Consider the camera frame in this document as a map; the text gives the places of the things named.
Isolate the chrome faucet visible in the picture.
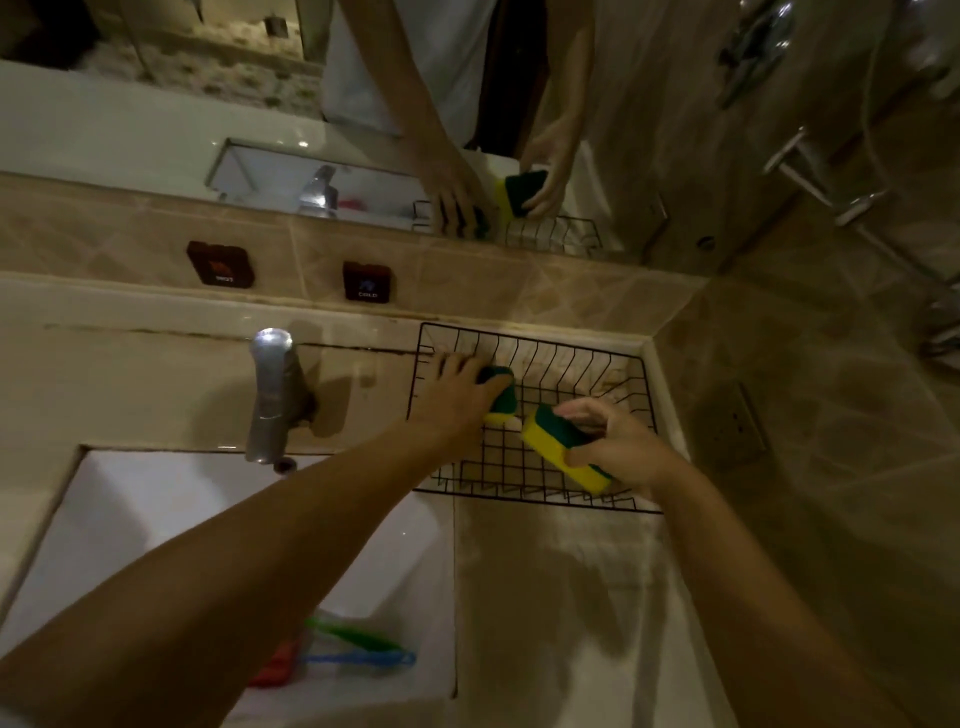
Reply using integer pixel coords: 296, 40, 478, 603
244, 327, 318, 475

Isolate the green toothbrush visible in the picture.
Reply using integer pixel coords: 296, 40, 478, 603
306, 615, 408, 655

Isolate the large yellow green sponge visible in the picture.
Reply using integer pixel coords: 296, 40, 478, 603
522, 404, 615, 498

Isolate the person's left forearm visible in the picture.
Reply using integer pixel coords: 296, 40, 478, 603
0, 438, 456, 728

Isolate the wall mirror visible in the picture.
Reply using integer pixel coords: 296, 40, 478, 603
0, 0, 680, 265

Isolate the small green yellow sponge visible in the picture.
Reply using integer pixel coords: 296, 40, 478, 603
477, 365, 520, 430

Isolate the dark square red-marked label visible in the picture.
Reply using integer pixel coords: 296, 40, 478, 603
186, 240, 255, 290

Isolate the white sink basin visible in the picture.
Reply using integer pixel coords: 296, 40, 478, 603
0, 445, 457, 728

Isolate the chrome shower head holder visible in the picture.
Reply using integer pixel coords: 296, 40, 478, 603
714, 0, 798, 111

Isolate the black wire basket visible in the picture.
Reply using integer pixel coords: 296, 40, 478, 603
406, 322, 664, 516

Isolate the red toothbrush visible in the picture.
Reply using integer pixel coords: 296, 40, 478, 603
246, 636, 303, 690

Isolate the blue toothbrush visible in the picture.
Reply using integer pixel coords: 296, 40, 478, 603
298, 649, 418, 670

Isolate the person's left hand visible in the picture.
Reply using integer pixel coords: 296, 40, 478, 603
408, 351, 519, 464

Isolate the wall socket plate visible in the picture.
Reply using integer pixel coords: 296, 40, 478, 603
708, 381, 771, 460

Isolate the dark square blue-marked label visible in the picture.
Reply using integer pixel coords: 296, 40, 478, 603
342, 260, 393, 305

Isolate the person's right forearm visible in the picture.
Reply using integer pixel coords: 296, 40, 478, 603
649, 463, 920, 728

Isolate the person's right hand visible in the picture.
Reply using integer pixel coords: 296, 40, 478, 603
552, 396, 681, 501

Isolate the chrome shower mixer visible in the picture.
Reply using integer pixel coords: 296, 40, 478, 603
762, 126, 960, 361

